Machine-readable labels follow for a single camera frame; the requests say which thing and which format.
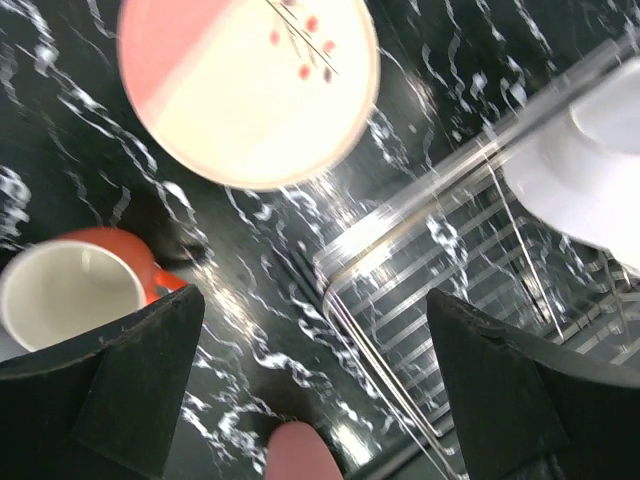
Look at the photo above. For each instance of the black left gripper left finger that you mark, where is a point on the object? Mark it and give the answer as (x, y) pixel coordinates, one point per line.
(104, 404)

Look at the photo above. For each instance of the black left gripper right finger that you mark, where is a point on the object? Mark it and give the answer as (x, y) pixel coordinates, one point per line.
(526, 408)

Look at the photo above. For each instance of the steel wire dish rack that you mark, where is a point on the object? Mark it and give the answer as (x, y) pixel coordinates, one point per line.
(460, 228)

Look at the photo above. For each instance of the white round plate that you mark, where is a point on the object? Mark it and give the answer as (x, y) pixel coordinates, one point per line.
(579, 173)

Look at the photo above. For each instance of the orange mug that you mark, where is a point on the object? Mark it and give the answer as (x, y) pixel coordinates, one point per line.
(82, 280)

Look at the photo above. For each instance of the pink plastic cup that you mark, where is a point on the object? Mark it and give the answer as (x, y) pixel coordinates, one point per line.
(296, 451)

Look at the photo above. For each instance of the pink and cream plate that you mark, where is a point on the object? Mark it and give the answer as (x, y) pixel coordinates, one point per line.
(253, 95)

